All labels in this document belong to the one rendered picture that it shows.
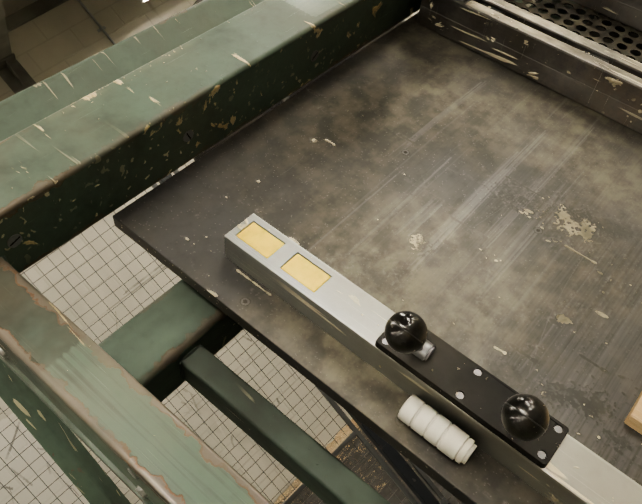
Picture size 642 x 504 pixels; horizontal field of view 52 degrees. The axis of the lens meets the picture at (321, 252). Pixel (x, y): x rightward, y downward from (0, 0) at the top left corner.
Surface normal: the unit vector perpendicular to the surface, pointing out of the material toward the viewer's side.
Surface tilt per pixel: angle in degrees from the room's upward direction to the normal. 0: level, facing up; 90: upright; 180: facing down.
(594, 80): 90
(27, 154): 60
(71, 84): 90
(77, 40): 90
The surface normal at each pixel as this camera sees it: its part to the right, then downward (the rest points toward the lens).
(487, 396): 0.07, -0.63
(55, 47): 0.34, -0.19
